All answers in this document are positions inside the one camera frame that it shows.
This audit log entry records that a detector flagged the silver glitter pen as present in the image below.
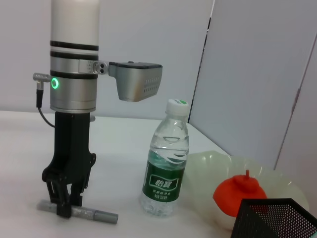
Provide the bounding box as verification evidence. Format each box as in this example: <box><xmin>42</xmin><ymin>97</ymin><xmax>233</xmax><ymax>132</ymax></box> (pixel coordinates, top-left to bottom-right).
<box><xmin>37</xmin><ymin>199</ymin><xmax>119</xmax><ymax>224</ymax></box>

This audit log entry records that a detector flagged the translucent wavy fruit plate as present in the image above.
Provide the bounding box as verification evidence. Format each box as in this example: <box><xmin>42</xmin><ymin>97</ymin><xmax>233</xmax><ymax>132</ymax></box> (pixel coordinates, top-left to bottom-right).
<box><xmin>184</xmin><ymin>150</ymin><xmax>310</xmax><ymax>231</ymax></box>

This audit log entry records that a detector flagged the black mesh pen holder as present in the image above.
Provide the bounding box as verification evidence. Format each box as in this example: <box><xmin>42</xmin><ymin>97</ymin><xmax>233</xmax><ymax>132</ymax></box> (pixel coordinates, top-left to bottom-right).
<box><xmin>230</xmin><ymin>197</ymin><xmax>317</xmax><ymax>238</ymax></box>

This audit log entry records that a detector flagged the left gripper cable with plug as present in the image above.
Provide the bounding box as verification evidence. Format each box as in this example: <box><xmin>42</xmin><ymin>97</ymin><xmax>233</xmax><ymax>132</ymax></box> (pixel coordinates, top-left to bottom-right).
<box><xmin>33</xmin><ymin>72</ymin><xmax>56</xmax><ymax>128</ymax></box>

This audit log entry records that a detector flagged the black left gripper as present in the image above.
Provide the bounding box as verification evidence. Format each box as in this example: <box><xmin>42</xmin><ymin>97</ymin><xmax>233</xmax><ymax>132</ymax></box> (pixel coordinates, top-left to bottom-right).
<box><xmin>41</xmin><ymin>111</ymin><xmax>97</xmax><ymax>219</ymax></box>

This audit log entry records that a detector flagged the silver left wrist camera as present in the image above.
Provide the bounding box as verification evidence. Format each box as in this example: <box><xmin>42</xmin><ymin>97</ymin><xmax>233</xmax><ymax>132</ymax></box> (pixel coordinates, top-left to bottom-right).
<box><xmin>79</xmin><ymin>60</ymin><xmax>163</xmax><ymax>102</ymax></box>

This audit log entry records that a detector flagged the clear water bottle green label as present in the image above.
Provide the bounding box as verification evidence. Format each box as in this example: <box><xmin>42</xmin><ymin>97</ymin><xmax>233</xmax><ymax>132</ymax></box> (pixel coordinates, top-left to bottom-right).
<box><xmin>139</xmin><ymin>98</ymin><xmax>191</xmax><ymax>219</ymax></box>

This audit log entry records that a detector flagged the red-orange toy orange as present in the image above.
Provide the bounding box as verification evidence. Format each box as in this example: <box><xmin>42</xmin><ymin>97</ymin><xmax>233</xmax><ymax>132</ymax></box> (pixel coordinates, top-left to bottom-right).
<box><xmin>212</xmin><ymin>170</ymin><xmax>268</xmax><ymax>218</ymax></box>

